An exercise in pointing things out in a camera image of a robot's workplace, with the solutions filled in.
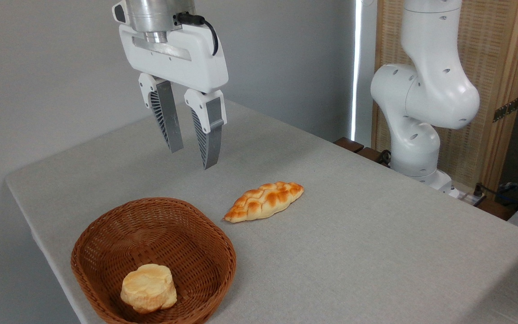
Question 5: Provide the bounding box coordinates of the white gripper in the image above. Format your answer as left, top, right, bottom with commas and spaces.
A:
119, 23, 229, 170

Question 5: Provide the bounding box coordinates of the braided golden bread loaf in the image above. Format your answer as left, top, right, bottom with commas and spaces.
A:
223, 181, 305, 224

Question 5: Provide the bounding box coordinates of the brown woven wicker basket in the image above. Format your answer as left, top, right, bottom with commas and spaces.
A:
71, 197, 237, 324

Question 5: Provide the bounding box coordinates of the round pale bread bun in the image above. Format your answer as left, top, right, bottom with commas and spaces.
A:
120, 264, 178, 315

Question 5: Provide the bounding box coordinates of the silver metal wrist flange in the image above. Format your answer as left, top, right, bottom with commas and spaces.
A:
125, 0, 196, 44

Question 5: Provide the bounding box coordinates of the dark brown wooden block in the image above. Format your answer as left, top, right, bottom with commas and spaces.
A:
334, 137, 366, 154
357, 147, 391, 168

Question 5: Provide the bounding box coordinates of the grey tablecloth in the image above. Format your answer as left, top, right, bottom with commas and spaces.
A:
5, 100, 518, 324

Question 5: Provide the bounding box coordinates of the white power strip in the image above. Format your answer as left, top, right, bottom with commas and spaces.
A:
447, 186, 487, 207

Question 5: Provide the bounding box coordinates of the brown wooden table edge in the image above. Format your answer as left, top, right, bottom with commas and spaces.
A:
476, 198, 518, 221

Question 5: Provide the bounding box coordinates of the dark metal screen hinge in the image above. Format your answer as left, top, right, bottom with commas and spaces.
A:
492, 96, 518, 123

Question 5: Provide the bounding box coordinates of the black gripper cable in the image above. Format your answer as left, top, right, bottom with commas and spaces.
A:
176, 12, 219, 57

